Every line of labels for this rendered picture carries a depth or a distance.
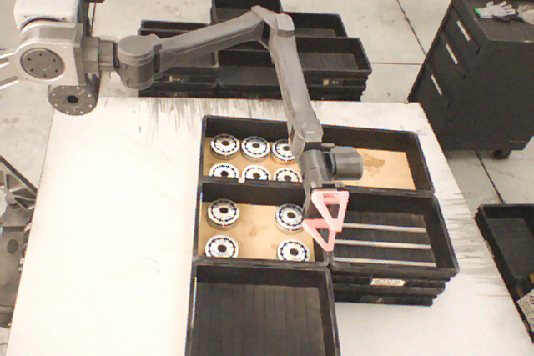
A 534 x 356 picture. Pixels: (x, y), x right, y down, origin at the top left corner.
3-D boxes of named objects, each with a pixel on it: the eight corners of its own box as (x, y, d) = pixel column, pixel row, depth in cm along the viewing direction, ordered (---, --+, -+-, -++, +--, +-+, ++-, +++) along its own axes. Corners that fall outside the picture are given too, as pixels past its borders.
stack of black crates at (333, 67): (284, 132, 304) (298, 69, 271) (276, 97, 324) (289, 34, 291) (350, 132, 311) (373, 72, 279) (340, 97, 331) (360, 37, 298)
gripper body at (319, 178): (333, 221, 107) (324, 192, 112) (346, 188, 100) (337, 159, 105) (302, 222, 106) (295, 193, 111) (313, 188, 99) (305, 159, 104)
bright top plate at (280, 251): (277, 266, 162) (277, 265, 162) (277, 238, 169) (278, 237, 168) (309, 269, 163) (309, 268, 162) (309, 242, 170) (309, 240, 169)
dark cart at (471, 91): (421, 164, 322) (489, 40, 256) (400, 113, 351) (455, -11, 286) (512, 164, 333) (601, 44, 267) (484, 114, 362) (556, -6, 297)
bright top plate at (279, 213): (274, 228, 171) (275, 226, 171) (275, 203, 178) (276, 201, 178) (305, 231, 172) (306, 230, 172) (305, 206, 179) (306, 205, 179)
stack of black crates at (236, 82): (213, 131, 297) (218, 83, 272) (209, 95, 317) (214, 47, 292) (283, 131, 304) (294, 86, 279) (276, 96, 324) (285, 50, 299)
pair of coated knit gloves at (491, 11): (480, 22, 274) (483, 16, 271) (466, 1, 286) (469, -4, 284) (525, 23, 278) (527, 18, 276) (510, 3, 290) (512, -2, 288)
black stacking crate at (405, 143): (313, 208, 185) (319, 187, 177) (305, 145, 205) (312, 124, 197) (423, 214, 190) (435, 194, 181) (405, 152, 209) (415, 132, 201)
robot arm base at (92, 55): (83, 63, 131) (77, 21, 122) (117, 64, 133) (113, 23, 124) (78, 87, 125) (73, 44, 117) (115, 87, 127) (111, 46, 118)
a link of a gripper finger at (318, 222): (343, 256, 102) (332, 216, 109) (353, 234, 97) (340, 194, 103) (309, 258, 101) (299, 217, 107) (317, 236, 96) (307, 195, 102)
